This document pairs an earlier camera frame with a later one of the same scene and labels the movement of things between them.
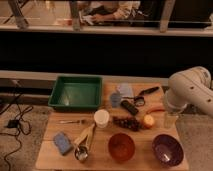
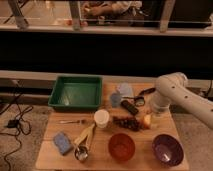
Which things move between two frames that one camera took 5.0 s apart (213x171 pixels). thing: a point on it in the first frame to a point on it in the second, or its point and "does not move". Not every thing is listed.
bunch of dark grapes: x=129 y=122 does not move
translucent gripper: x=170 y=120 to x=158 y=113
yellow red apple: x=148 y=120 does not move
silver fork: x=82 y=121 does not move
